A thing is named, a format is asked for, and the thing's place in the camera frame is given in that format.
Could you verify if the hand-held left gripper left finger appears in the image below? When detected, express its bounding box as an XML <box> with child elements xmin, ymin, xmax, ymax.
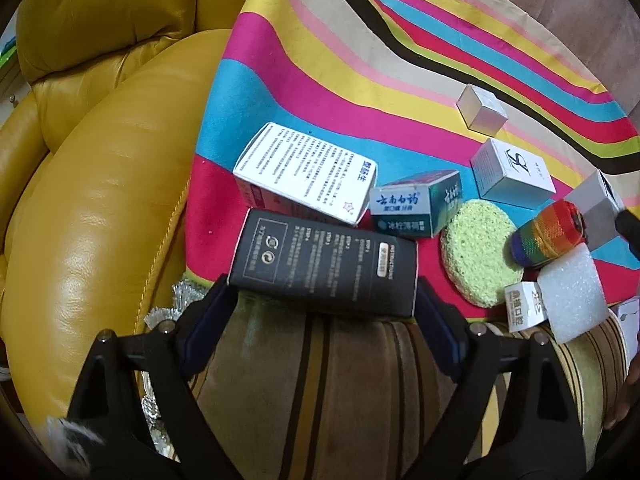
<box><xmin>67</xmin><ymin>274</ymin><xmax>243</xmax><ymax>480</ymax></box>

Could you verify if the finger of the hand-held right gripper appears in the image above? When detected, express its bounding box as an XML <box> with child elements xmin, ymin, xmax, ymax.
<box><xmin>615</xmin><ymin>208</ymin><xmax>640</xmax><ymax>251</ymax></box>

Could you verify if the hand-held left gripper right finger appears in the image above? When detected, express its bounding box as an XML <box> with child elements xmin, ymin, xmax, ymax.
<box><xmin>400</xmin><ymin>276</ymin><xmax>586</xmax><ymax>480</ymax></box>

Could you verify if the grey and white box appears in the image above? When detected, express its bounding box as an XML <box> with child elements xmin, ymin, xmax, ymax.
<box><xmin>564</xmin><ymin>170</ymin><xmax>626</xmax><ymax>253</ymax></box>

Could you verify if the black cardboard box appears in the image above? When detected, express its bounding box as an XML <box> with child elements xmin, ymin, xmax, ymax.
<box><xmin>227</xmin><ymin>208</ymin><xmax>418</xmax><ymax>318</ymax></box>

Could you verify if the green round sponge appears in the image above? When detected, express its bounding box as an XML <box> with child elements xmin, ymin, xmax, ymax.
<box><xmin>440</xmin><ymin>199</ymin><xmax>526</xmax><ymax>308</ymax></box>

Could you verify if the small white printed box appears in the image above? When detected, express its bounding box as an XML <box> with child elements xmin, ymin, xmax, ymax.
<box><xmin>504</xmin><ymin>281</ymin><xmax>551</xmax><ymax>333</ymax></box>

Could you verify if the white foam block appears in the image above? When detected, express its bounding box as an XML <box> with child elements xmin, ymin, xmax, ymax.
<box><xmin>537</xmin><ymin>244</ymin><xmax>610</xmax><ymax>345</ymax></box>

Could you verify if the plain white box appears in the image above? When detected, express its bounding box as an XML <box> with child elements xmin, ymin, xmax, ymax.
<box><xmin>611</xmin><ymin>296</ymin><xmax>640</xmax><ymax>356</ymax></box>

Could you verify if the teal toothpaste box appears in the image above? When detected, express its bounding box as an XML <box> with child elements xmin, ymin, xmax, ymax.
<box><xmin>369</xmin><ymin>170</ymin><xmax>463</xmax><ymax>239</ymax></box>

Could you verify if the white box with black logo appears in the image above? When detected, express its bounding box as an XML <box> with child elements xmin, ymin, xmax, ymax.
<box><xmin>470</xmin><ymin>138</ymin><xmax>557</xmax><ymax>209</ymax></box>

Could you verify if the brown striped fringed blanket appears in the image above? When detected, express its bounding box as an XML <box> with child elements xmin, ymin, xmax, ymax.
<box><xmin>145</xmin><ymin>280</ymin><xmax>631</xmax><ymax>480</ymax></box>

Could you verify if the yellow leather sofa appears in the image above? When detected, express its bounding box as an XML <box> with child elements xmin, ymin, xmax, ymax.
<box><xmin>0</xmin><ymin>0</ymin><xmax>266</xmax><ymax>461</ymax></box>

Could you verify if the white medicine box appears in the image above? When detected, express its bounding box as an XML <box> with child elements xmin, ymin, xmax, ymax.
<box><xmin>232</xmin><ymin>122</ymin><xmax>379</xmax><ymax>227</ymax></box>

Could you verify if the small silver cube box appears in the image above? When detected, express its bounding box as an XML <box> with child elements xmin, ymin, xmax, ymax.
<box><xmin>456</xmin><ymin>83</ymin><xmax>509</xmax><ymax>137</ymax></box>

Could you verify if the brown plush sofa cover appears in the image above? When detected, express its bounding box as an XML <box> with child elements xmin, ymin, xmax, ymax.
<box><xmin>470</xmin><ymin>0</ymin><xmax>640</xmax><ymax>121</ymax></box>

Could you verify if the multicoloured striped cloth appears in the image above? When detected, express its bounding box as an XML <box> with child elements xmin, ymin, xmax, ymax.
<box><xmin>182</xmin><ymin>0</ymin><xmax>640</xmax><ymax>321</ymax></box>

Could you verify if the rainbow rolled strap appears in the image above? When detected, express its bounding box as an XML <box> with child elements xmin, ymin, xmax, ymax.
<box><xmin>510</xmin><ymin>200</ymin><xmax>587</xmax><ymax>267</ymax></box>

